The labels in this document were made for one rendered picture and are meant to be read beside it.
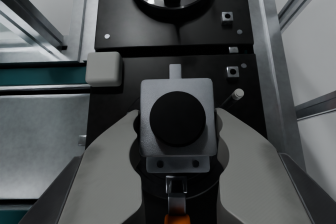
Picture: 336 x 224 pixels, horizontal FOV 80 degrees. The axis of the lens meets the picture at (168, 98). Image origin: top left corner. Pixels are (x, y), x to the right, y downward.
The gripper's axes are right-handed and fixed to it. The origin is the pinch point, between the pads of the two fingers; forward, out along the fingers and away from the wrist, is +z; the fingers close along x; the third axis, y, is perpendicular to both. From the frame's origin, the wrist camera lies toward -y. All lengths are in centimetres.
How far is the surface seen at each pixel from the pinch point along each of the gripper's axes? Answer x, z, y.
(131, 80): -6.2, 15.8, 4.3
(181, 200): 0.2, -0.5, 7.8
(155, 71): -2.7, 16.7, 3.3
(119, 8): -8.6, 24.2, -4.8
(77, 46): -15.1, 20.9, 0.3
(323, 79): 28.9, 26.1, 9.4
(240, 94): 5.4, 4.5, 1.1
